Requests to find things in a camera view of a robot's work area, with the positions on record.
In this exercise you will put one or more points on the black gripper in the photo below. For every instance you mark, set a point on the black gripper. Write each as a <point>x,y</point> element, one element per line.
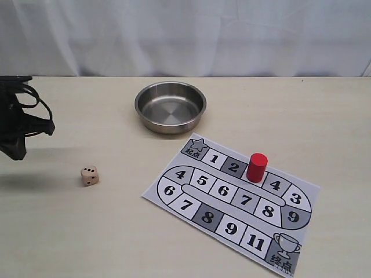
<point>15,124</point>

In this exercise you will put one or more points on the wooden die with black pips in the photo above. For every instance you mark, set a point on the wooden die with black pips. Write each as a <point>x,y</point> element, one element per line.
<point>89,175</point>

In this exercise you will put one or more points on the red cylinder game piece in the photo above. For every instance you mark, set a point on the red cylinder game piece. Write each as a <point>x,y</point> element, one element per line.
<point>256,167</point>

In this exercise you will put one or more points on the round stainless steel bowl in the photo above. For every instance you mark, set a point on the round stainless steel bowl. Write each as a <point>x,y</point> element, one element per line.
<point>170,107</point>

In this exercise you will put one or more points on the white backdrop curtain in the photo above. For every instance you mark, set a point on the white backdrop curtain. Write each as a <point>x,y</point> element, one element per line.
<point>185,38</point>

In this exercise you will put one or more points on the printed paper game board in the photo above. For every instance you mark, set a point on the printed paper game board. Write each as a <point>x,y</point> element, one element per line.
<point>206,185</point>

